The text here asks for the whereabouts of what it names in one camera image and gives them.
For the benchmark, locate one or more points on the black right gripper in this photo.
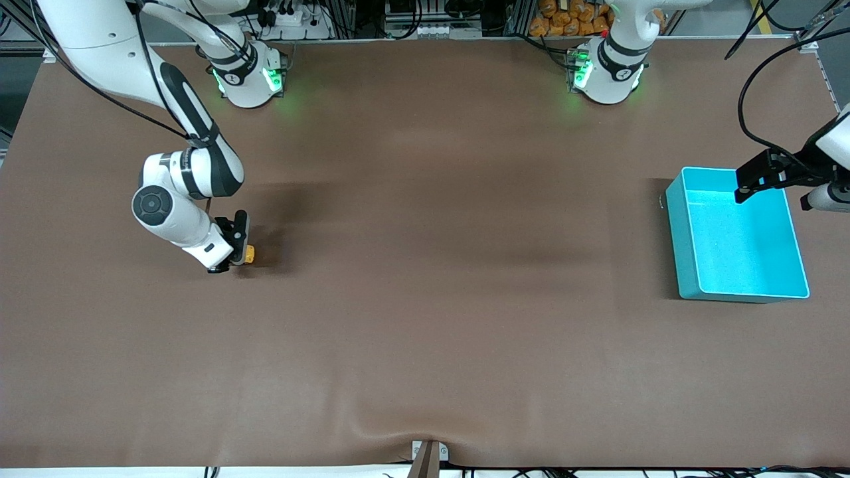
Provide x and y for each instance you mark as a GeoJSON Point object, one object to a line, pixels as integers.
{"type": "Point", "coordinates": [236, 228]}

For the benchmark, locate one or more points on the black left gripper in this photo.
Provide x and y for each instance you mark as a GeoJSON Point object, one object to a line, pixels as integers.
{"type": "Point", "coordinates": [795, 167]}

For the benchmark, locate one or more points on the yellow beetle toy car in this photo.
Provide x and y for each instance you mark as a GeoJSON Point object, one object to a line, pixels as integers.
{"type": "Point", "coordinates": [248, 255]}

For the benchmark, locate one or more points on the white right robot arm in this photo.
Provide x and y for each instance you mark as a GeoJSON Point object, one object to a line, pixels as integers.
{"type": "Point", "coordinates": [86, 33]}

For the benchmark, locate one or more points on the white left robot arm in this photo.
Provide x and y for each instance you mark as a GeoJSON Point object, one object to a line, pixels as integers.
{"type": "Point", "coordinates": [607, 79]}

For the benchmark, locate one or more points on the turquoise plastic box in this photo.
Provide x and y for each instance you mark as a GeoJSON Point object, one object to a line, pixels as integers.
{"type": "Point", "coordinates": [744, 252]}

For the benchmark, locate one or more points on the brown table mat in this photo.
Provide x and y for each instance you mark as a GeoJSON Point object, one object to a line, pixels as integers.
{"type": "Point", "coordinates": [425, 265]}

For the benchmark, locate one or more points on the white power strip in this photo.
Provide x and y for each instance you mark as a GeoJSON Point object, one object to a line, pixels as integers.
{"type": "Point", "coordinates": [299, 23]}

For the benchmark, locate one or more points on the orange packaged snacks pile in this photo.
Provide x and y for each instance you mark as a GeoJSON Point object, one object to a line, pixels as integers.
{"type": "Point", "coordinates": [564, 20]}

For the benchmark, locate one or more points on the white connector block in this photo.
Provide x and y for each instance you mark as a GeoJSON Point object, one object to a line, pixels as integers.
{"type": "Point", "coordinates": [433, 30]}

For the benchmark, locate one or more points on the white corner bracket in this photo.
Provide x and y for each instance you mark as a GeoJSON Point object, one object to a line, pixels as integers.
{"type": "Point", "coordinates": [810, 46]}
{"type": "Point", "coordinates": [50, 56]}

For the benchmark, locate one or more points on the grey bracket with brown bar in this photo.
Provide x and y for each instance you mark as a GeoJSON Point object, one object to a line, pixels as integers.
{"type": "Point", "coordinates": [428, 465]}

